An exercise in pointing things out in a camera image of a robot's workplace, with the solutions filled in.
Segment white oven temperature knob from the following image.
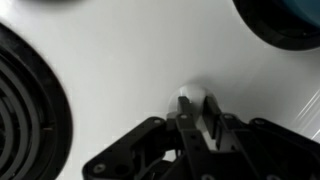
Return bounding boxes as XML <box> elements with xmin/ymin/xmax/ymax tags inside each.
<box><xmin>168</xmin><ymin>83</ymin><xmax>218</xmax><ymax>151</ymax></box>

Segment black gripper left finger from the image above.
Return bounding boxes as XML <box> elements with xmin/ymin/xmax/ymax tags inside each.
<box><xmin>82</xmin><ymin>96</ymin><xmax>214</xmax><ymax>180</ymax></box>

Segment white electric stove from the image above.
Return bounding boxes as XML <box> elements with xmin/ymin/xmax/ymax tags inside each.
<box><xmin>0</xmin><ymin>0</ymin><xmax>320</xmax><ymax>180</ymax></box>

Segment large black coil burner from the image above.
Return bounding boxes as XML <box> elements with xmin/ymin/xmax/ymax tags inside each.
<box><xmin>0</xmin><ymin>22</ymin><xmax>74</xmax><ymax>180</ymax></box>

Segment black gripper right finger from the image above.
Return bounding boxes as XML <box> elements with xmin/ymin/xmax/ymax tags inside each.
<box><xmin>203</xmin><ymin>96</ymin><xmax>320</xmax><ymax>180</ymax></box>

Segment dark blue pot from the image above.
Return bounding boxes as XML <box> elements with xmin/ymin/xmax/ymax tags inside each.
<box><xmin>232</xmin><ymin>0</ymin><xmax>320</xmax><ymax>52</ymax></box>

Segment teal kettle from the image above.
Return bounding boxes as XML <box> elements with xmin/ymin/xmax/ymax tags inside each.
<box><xmin>279</xmin><ymin>0</ymin><xmax>320</xmax><ymax>28</ymax></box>

